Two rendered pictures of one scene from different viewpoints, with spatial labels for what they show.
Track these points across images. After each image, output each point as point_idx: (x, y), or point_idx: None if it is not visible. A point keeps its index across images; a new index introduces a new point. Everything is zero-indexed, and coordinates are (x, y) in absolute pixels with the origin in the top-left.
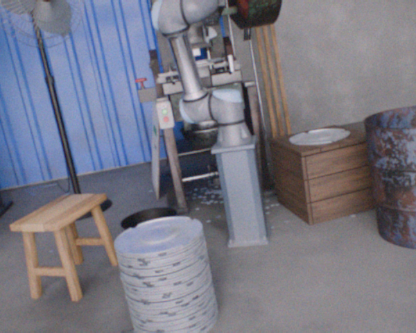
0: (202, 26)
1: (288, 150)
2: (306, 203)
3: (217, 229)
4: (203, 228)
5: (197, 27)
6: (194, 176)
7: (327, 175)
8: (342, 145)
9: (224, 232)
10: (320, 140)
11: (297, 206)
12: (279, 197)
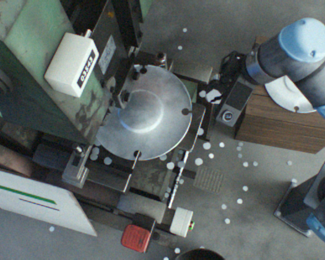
0: (208, 88)
1: (308, 125)
2: (320, 147)
3: (257, 225)
4: (242, 234)
5: (130, 70)
6: (171, 201)
7: None
8: None
9: (270, 223)
10: None
11: (293, 146)
12: (244, 138)
